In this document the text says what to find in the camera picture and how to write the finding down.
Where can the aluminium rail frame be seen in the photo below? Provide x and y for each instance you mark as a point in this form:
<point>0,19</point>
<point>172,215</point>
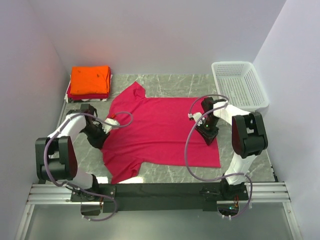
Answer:
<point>49,194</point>

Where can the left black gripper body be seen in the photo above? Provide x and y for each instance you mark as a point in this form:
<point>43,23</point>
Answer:
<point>95,134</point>

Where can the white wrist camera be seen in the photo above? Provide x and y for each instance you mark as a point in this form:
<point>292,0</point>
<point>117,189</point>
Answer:
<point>109,124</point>
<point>197,117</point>

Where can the magenta t shirt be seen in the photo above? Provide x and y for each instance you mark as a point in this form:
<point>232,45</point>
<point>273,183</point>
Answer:
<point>157,134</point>

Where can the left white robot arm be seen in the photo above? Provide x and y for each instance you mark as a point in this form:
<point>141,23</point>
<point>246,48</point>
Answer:
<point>56,151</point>

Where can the folded orange t shirt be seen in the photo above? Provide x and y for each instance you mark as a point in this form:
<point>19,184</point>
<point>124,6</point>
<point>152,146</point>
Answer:
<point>85,80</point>

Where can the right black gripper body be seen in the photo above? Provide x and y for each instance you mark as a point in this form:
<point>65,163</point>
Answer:
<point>208,128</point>

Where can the white plastic basket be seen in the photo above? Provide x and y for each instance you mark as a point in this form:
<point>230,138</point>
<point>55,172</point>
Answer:
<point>239,81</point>

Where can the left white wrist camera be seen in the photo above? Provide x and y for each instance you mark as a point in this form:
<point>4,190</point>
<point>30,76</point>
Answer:
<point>109,124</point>

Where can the black base beam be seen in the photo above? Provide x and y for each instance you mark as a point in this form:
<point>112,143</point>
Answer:
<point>164,196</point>

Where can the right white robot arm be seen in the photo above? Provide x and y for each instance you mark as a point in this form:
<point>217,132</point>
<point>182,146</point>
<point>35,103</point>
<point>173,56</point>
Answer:
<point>248,140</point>

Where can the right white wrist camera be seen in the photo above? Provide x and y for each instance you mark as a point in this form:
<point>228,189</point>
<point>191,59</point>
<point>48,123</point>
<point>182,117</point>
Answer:
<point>197,117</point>

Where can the folded red t shirt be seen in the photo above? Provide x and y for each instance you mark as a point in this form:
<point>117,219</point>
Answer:
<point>95,96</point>

